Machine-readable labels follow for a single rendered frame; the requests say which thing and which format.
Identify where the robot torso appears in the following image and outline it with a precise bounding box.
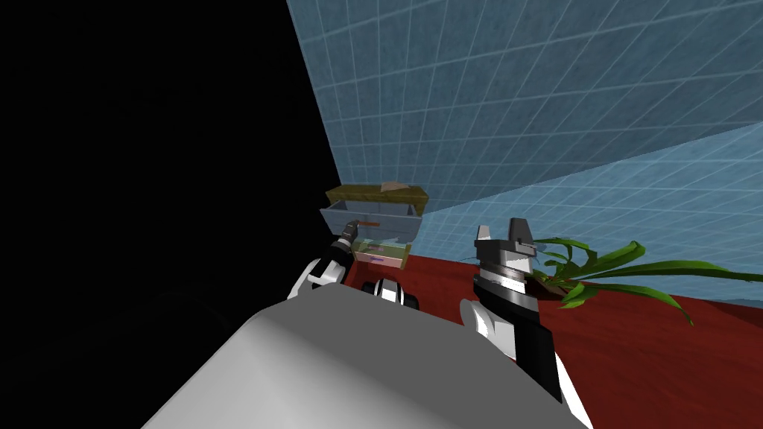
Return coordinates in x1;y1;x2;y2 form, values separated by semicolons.
139;276;595;429

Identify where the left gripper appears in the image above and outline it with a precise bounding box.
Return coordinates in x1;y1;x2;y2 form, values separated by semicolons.
336;220;361;251

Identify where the green leafy plant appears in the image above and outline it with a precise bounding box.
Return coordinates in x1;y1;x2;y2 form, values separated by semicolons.
523;237;763;326

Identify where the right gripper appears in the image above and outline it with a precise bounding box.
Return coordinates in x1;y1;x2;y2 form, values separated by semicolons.
473;217;541;276

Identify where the grey drawer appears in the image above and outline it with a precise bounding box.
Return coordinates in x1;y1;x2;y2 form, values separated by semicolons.
319;200;424;244

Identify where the pale green drawer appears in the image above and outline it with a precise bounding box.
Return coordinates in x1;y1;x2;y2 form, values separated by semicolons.
351;238;413;271

